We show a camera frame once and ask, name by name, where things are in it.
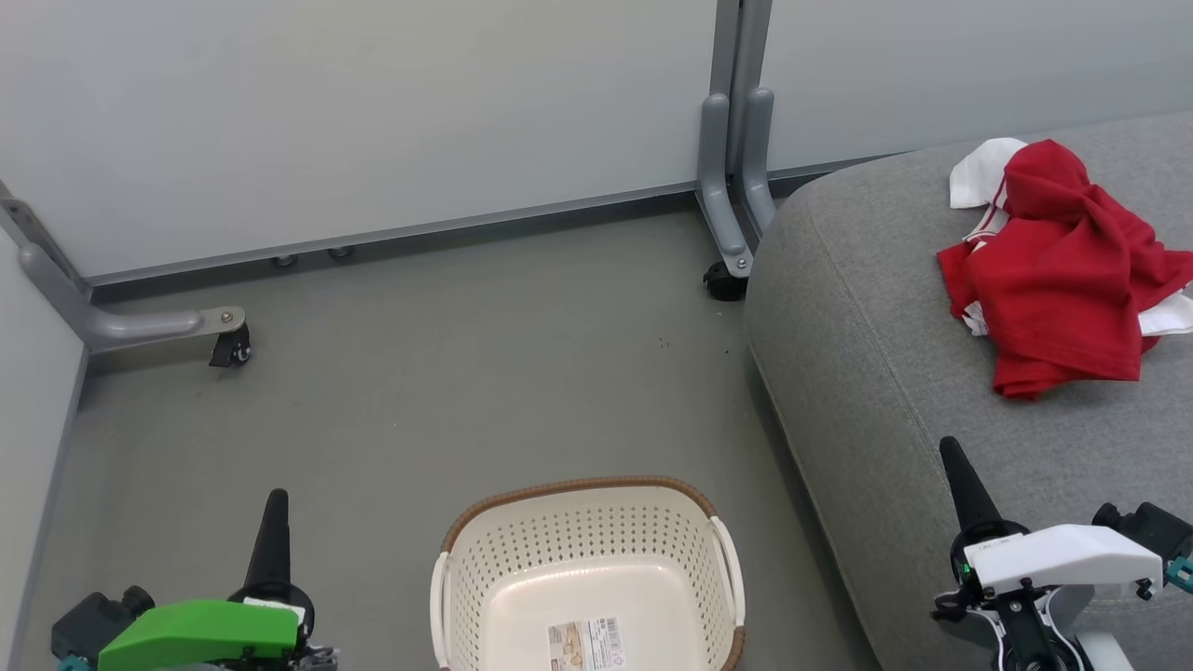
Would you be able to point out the cream laundry basket brown rim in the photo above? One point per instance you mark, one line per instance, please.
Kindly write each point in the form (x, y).
(522, 559)

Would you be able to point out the grey fabric sofa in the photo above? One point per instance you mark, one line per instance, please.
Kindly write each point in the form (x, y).
(885, 373)

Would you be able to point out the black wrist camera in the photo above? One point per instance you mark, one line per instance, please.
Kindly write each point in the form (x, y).
(89, 620)
(1156, 527)

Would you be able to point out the small metal levelling foot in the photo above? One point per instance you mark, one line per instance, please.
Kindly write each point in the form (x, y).
(340, 253)
(285, 261)

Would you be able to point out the red and white garment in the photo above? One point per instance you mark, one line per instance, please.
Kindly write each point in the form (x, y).
(1062, 280)

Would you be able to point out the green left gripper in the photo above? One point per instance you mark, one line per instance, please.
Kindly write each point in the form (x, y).
(205, 634)

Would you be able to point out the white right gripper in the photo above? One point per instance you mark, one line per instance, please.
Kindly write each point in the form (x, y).
(1062, 559)

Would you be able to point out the long grey partition foot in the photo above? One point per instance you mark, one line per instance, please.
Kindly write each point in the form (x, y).
(140, 326)

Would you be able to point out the paper label sticker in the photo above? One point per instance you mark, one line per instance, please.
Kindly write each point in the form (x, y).
(585, 643)

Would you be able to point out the black caster wheel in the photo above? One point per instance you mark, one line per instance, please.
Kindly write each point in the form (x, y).
(722, 282)
(231, 352)

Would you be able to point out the grey partition support leg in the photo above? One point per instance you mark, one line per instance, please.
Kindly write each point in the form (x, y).
(713, 168)
(757, 140)

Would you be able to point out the wide white partition panel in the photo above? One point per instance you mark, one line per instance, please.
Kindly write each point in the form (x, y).
(373, 112)

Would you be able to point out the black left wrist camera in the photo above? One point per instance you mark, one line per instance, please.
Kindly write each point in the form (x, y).
(89, 620)

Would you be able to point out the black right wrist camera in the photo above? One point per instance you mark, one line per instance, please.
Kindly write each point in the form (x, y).
(1156, 527)

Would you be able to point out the white partition panel behind sofa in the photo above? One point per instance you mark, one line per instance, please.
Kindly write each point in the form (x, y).
(932, 75)

